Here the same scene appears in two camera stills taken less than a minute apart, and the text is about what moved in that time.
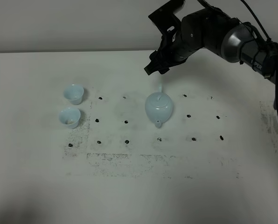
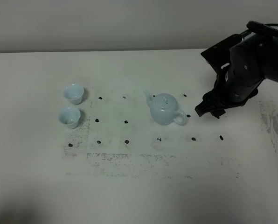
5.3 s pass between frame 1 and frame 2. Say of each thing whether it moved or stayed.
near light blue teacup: stayed
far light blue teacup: stayed
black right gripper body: moved
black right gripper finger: moved
